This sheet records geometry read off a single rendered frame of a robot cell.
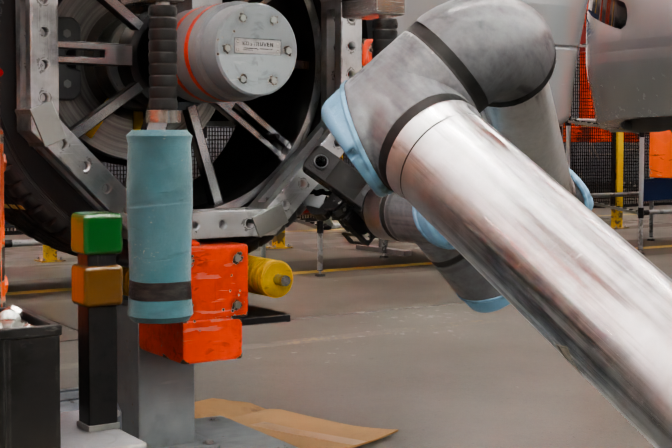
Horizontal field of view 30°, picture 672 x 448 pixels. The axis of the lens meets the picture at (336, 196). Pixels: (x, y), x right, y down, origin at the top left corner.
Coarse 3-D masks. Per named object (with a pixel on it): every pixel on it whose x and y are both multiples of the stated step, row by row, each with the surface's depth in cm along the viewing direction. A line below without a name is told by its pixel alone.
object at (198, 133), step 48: (240, 0) 198; (288, 0) 206; (96, 48) 185; (144, 48) 194; (144, 96) 190; (288, 96) 210; (192, 144) 196; (240, 144) 217; (288, 144) 203; (240, 192) 200
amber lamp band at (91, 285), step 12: (72, 276) 122; (84, 276) 119; (96, 276) 119; (108, 276) 120; (120, 276) 121; (72, 288) 122; (84, 288) 119; (96, 288) 119; (108, 288) 120; (120, 288) 121; (72, 300) 122; (84, 300) 119; (96, 300) 120; (108, 300) 120; (120, 300) 121
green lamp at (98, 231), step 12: (72, 216) 121; (84, 216) 119; (96, 216) 119; (108, 216) 120; (120, 216) 121; (72, 228) 121; (84, 228) 119; (96, 228) 119; (108, 228) 120; (120, 228) 121; (72, 240) 121; (84, 240) 119; (96, 240) 119; (108, 240) 120; (120, 240) 121; (84, 252) 119; (96, 252) 119; (108, 252) 120; (120, 252) 121
